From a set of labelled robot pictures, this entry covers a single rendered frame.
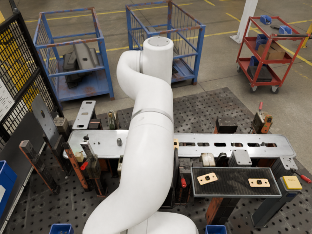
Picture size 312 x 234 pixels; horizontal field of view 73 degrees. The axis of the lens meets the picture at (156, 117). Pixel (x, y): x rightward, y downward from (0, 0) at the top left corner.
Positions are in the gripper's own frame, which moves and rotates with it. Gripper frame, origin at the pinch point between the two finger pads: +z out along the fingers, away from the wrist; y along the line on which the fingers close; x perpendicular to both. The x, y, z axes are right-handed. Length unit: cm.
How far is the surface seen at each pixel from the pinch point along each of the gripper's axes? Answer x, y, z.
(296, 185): -61, -10, 29
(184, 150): -16, 20, 45
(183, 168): -13.2, 3.4, 37.3
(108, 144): 30, 25, 45
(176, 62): -31, 268, 129
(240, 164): -42, 4, 34
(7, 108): 90, 38, 28
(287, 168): -67, 5, 39
